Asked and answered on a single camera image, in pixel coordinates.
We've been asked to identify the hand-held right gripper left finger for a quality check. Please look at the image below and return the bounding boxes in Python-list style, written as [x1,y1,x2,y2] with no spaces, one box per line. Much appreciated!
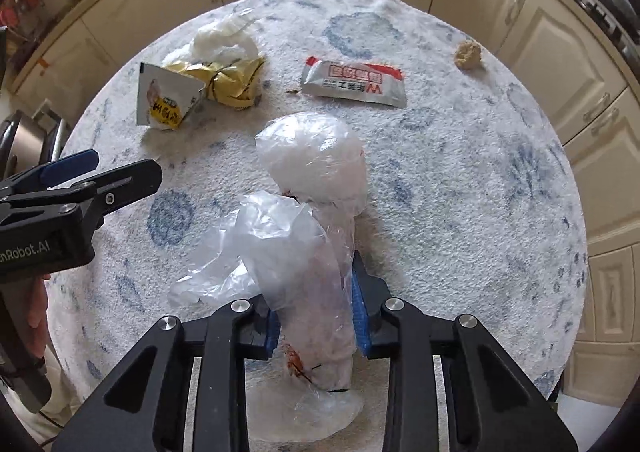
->
[50,297,281,452]

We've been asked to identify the black glass gas stove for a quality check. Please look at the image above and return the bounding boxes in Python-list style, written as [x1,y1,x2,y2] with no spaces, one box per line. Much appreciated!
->
[572,0,640,68]

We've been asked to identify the round table floral cloth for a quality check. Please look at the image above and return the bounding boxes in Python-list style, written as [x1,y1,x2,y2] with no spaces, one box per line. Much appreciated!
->
[42,0,588,452]

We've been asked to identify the brown paper ball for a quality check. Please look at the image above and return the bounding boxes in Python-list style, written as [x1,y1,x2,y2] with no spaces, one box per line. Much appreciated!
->
[454,41,482,68]

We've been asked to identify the silver sachet with red label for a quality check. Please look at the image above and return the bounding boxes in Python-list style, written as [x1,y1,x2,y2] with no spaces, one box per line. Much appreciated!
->
[300,57,407,109]

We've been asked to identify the white yellow printed packet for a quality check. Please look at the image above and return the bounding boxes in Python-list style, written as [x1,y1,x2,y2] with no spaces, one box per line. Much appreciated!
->
[136,61,207,132]

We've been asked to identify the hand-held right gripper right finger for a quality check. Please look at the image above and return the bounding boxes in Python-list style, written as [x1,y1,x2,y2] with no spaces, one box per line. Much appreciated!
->
[350,252,576,452]

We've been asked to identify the clear plastic bag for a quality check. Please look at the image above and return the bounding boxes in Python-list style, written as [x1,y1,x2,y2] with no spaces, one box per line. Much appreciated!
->
[167,112,371,435]

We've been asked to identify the person's left hand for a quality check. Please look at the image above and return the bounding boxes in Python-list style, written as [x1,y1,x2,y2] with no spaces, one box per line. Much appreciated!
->
[27,274,53,363]

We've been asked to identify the cream cabinet drawer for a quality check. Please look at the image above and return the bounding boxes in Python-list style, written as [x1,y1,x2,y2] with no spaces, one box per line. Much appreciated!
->
[582,242,640,343]

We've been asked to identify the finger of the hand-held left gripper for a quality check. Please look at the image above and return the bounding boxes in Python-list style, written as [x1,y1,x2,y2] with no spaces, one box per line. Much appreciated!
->
[0,148,100,200]
[0,159,163,233]

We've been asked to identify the red object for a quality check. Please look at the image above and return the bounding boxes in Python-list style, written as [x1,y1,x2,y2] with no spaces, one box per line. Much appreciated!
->
[0,0,36,35]

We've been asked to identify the yellow snack packet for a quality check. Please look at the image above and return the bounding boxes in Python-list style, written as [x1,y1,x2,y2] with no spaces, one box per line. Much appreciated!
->
[165,54,266,110]

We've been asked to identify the white plastic bag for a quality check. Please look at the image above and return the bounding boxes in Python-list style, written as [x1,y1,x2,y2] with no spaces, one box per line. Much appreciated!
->
[170,7,263,68]

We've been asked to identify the cream base kitchen cabinets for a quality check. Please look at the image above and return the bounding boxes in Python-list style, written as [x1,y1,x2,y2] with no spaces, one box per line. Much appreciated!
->
[0,0,640,398]

